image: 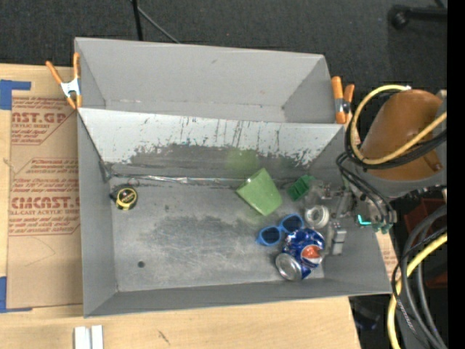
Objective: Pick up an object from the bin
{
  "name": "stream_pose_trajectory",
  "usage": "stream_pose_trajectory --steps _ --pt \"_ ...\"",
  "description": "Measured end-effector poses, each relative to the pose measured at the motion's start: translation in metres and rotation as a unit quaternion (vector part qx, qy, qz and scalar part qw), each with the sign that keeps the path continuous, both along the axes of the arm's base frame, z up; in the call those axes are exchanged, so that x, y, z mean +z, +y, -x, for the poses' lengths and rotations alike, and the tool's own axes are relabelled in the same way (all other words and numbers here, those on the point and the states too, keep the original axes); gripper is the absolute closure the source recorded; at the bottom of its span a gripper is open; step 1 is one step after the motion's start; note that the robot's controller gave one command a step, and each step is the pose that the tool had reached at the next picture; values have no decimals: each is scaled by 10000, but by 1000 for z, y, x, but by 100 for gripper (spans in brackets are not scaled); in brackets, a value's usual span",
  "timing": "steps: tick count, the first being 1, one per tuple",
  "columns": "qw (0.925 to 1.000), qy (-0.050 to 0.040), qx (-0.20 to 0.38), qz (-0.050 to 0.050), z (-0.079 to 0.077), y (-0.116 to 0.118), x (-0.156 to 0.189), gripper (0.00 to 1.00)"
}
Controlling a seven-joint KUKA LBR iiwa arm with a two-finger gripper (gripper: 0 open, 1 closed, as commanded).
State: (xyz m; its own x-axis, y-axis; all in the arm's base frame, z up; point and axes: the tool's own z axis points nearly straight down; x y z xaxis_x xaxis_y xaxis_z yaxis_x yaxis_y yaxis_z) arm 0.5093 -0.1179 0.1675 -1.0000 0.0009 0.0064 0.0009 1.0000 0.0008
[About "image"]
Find green ribbed block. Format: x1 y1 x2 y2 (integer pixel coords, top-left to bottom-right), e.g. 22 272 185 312
287 174 317 201

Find brown cardboard board red print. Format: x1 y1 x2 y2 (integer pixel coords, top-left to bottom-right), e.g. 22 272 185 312
0 63 85 314

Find yellow and black tape measure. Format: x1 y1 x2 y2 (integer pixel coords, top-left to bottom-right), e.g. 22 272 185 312
109 185 139 212

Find green plastic cup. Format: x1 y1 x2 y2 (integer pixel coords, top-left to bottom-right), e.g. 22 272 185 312
235 167 283 217

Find grey metal bin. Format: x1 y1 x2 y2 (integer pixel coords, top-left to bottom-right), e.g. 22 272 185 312
73 37 394 318

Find blue sunglasses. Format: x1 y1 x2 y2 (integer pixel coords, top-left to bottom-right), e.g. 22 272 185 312
256 213 305 248

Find silver tape roll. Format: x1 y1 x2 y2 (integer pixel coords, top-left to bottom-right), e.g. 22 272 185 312
304 204 331 229

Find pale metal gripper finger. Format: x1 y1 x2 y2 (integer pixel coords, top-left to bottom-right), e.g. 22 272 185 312
307 181 344 206
326 220 347 257

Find crushed blue soda can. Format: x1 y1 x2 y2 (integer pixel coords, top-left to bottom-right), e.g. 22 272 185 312
275 228 326 282

